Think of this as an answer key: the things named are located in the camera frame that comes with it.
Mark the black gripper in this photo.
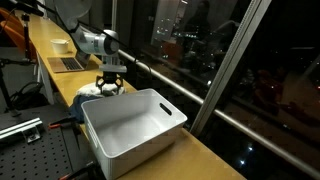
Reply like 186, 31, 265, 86
96, 71, 124, 96

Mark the white towel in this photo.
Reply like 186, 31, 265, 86
76, 83, 126, 97

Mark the dark navy cloth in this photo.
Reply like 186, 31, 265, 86
69, 95, 97, 124

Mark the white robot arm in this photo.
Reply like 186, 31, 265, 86
54, 0, 127, 94

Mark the white plastic storage box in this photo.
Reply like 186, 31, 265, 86
81, 89, 187, 180

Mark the silver open laptop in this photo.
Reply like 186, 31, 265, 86
48, 51, 90, 73

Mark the white paper bowl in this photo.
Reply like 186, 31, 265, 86
51, 39, 68, 54

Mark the black perforated breadboard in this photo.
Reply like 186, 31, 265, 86
0, 128, 84, 180

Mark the silver window handrail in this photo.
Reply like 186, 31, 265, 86
119, 50, 320, 180

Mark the orange chair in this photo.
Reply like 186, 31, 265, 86
0, 8, 27, 54

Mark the orange handled clamp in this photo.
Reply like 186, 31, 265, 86
48, 116, 77, 129

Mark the black cable bundle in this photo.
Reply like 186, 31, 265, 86
9, 81, 50, 110

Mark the silver aluminium rail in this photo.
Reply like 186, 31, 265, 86
0, 118, 43, 143

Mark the black camera tripod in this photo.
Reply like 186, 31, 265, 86
0, 0, 35, 117

